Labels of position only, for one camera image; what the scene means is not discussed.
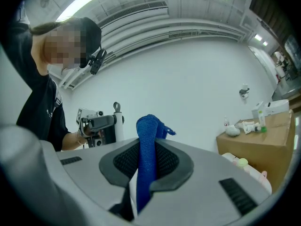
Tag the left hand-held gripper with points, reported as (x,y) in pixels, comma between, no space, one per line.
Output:
(82,115)

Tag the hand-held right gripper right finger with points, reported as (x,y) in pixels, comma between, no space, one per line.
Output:
(207,192)

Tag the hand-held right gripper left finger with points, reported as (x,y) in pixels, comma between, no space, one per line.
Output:
(89,173)

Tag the white labelled tube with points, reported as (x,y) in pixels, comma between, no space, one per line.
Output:
(119,126)

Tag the blue microfibre cloth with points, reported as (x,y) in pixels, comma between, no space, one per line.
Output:
(147,163)

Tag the person's left forearm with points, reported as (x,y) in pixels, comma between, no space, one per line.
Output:
(68,142)

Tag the white toilet with hinged lid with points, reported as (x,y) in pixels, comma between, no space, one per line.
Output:
(228,156)

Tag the white smart toilet dark button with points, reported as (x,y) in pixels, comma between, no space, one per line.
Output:
(277,106)

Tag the person's left hand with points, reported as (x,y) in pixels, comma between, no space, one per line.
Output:
(92,132)

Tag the pink bottle cream cap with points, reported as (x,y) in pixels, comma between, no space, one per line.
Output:
(242,162)

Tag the white plush toy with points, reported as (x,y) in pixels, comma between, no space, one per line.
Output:
(232,131)

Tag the large brown cardboard box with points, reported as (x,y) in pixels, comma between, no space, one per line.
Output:
(258,149)

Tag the person's black shirt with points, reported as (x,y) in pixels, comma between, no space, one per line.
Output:
(40,102)

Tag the white spray gun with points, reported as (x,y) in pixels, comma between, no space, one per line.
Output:
(249,127)

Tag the person's head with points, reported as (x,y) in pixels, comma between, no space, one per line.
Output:
(58,48)

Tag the long ceiling light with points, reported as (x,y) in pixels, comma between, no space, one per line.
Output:
(258,37)
(77,2)

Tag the dark wooden staircase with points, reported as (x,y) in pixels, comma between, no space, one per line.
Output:
(270,10)

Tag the black head-mounted camera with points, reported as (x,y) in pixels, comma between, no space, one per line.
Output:
(97,61)

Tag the wall holder with paper roll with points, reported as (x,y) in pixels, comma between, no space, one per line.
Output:
(244,91)

